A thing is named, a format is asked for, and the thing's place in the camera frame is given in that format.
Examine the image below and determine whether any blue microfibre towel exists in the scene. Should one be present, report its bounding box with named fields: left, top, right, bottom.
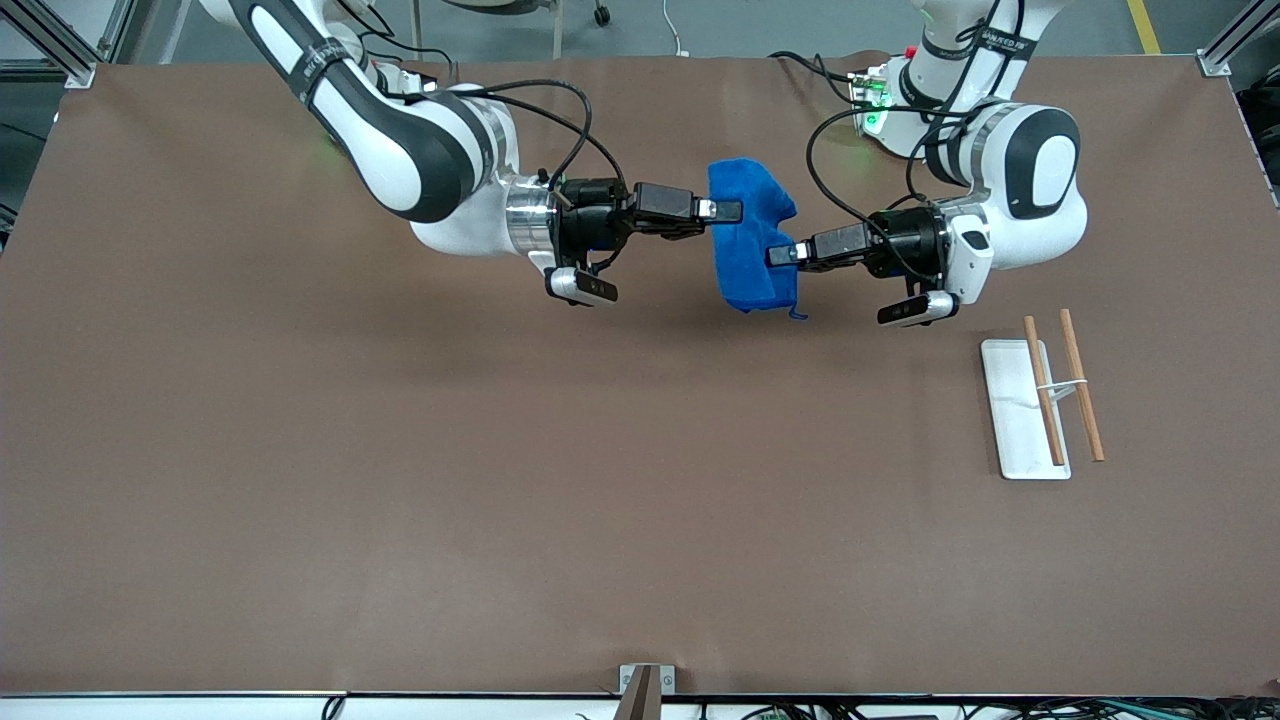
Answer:
left=708, top=158, right=809, bottom=321

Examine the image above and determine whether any wooden rack rod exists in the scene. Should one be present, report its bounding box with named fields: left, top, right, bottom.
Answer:
left=1023, top=316, right=1067, bottom=468
left=1059, top=308, right=1106, bottom=463

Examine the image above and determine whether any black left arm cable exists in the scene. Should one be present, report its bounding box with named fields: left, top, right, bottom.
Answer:
left=806, top=0, right=1031, bottom=286

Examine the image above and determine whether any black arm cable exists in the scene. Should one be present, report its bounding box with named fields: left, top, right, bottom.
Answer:
left=400, top=78, right=629, bottom=276
left=806, top=0, right=1031, bottom=286

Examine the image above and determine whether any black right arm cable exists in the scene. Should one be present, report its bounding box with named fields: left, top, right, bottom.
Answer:
left=400, top=78, right=629, bottom=276

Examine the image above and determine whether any black base cable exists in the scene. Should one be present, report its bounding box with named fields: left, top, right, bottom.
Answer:
left=768, top=50, right=871, bottom=106
left=335, top=0, right=456, bottom=91

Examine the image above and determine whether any white rack base plate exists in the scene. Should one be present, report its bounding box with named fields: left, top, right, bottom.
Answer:
left=980, top=339, right=1072, bottom=481

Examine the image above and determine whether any aluminium frame profile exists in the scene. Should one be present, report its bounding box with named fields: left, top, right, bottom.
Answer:
left=1197, top=0, right=1280, bottom=78
left=0, top=0, right=96, bottom=89

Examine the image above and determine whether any cable bundle under table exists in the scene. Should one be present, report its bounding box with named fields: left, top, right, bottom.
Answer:
left=700, top=697, right=1280, bottom=720

